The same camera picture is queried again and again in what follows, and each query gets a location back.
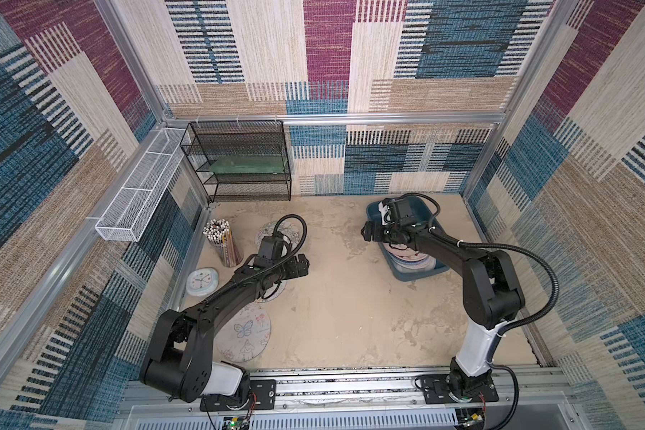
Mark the pink checkered bunny coaster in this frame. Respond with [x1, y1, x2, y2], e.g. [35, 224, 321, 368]
[383, 244, 428, 263]

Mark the teal plastic storage box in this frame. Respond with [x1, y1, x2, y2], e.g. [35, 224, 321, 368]
[365, 196, 449, 282]

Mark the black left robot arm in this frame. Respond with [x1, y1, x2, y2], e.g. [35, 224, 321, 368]
[139, 254, 310, 406]

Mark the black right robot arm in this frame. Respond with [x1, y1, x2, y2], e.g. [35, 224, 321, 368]
[361, 221, 525, 402]

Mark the green white cabbage coaster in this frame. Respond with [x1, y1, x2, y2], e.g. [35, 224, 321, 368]
[255, 219, 302, 249]

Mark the cup of coloured pencils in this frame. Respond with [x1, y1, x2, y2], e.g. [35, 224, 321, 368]
[202, 219, 243, 268]

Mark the white butterfly coaster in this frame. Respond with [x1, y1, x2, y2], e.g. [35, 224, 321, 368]
[215, 303, 272, 363]

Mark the small white round clock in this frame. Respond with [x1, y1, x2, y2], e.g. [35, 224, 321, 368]
[186, 268, 220, 297]

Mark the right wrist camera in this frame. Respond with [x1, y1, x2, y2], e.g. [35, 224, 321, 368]
[378, 198, 419, 228]

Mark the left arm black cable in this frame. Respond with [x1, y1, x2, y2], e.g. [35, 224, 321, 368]
[209, 213, 308, 302]

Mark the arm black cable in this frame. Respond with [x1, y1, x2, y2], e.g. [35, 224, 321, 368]
[394, 192, 561, 430]
[209, 213, 308, 302]

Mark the black wire mesh shelf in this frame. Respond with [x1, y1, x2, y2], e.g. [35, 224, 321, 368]
[180, 120, 292, 202]

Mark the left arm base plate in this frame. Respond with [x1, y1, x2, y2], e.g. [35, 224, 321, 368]
[200, 379, 277, 412]

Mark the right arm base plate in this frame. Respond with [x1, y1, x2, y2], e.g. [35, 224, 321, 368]
[414, 371, 499, 405]

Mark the white wire mesh basket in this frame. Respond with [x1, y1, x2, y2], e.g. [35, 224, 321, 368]
[95, 128, 184, 242]

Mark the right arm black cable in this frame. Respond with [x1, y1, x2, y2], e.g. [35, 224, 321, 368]
[394, 192, 561, 430]

